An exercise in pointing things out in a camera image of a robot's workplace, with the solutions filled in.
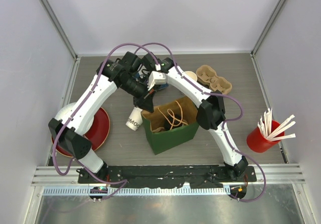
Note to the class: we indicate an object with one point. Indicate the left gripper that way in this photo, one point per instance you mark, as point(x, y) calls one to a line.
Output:
point(145, 103)

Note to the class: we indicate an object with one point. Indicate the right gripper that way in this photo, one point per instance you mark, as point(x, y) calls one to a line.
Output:
point(145, 75)

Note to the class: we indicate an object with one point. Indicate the green paper bag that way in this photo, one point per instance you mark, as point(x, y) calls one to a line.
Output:
point(163, 141)

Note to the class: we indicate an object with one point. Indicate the stack of white paper cups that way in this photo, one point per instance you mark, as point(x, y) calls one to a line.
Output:
point(192, 75)

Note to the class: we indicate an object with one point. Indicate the single cardboard cup carrier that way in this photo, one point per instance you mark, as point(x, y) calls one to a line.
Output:
point(158, 130)

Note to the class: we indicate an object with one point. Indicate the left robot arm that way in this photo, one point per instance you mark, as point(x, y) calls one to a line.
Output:
point(68, 131)

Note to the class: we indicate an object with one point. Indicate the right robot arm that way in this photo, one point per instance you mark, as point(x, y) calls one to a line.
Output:
point(210, 115)

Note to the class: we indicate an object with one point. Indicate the blue ceramic dish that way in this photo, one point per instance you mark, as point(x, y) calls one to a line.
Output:
point(160, 86)

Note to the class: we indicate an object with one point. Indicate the red plate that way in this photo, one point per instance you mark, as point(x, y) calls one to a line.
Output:
point(97, 132)

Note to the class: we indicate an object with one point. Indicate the stack of cardboard cup carriers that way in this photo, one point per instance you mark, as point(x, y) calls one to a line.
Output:
point(208, 77)

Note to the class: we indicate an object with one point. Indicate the white bowl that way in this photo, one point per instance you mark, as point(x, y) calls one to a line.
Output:
point(65, 112)

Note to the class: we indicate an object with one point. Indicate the red cup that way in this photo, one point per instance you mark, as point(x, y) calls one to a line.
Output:
point(258, 143)

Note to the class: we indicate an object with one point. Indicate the paper wrapped straw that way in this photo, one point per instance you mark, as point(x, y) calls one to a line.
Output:
point(265, 123)
point(276, 139)
point(282, 125)

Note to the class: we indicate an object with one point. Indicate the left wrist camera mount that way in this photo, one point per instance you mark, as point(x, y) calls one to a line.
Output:
point(156, 77)

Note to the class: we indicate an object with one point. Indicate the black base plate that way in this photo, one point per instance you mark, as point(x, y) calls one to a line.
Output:
point(171, 176)

